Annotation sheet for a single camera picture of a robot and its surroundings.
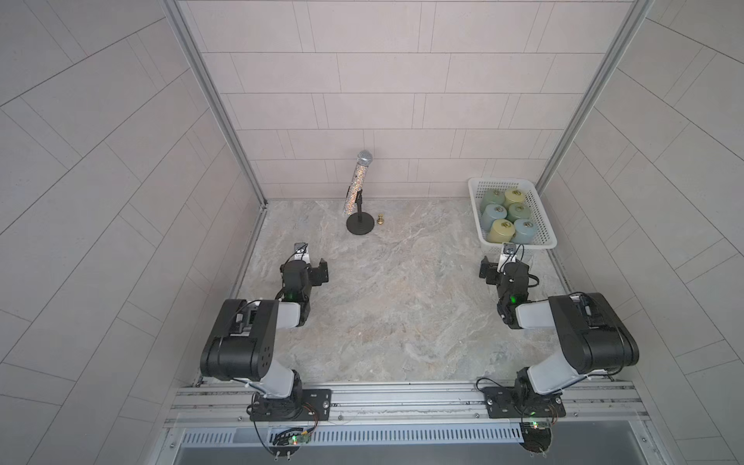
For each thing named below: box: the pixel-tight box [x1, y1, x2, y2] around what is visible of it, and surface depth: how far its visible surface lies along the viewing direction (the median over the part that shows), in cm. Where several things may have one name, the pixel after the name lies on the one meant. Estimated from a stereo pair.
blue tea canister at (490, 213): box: [480, 203, 508, 233], surface depth 104 cm
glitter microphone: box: [342, 149, 373, 216], surface depth 93 cm
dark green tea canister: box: [505, 202, 533, 224], surface depth 104 cm
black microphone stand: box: [345, 188, 375, 236], surface depth 110 cm
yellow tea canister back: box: [503, 188, 526, 209], surface depth 110 cm
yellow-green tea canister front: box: [488, 218, 516, 245], surface depth 99 cm
